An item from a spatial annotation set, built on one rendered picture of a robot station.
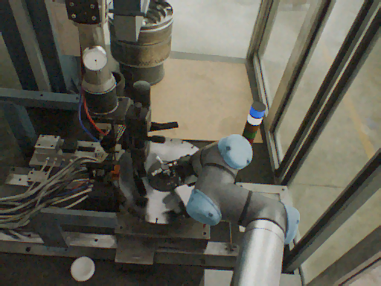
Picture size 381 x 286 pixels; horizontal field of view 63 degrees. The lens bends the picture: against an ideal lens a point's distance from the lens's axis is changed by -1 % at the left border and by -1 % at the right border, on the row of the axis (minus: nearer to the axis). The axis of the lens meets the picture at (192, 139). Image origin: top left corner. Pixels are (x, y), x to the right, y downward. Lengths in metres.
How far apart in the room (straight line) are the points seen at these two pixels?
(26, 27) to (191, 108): 0.76
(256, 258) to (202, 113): 1.04
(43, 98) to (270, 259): 0.89
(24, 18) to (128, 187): 0.71
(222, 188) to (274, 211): 0.11
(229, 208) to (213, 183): 0.06
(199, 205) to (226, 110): 0.97
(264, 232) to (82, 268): 0.67
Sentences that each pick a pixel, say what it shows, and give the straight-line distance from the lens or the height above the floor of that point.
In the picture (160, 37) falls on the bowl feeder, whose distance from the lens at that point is 1.44.
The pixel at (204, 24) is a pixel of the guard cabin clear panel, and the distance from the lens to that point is 1.86.
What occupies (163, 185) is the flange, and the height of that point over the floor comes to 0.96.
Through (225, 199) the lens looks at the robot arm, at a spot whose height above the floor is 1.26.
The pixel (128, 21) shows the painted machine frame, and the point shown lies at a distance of 1.02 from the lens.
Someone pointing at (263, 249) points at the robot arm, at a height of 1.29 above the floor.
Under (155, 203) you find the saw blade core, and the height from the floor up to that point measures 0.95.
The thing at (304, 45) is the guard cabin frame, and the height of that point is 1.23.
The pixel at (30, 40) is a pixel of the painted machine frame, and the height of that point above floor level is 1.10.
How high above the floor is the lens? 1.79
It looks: 49 degrees down
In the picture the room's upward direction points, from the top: 9 degrees clockwise
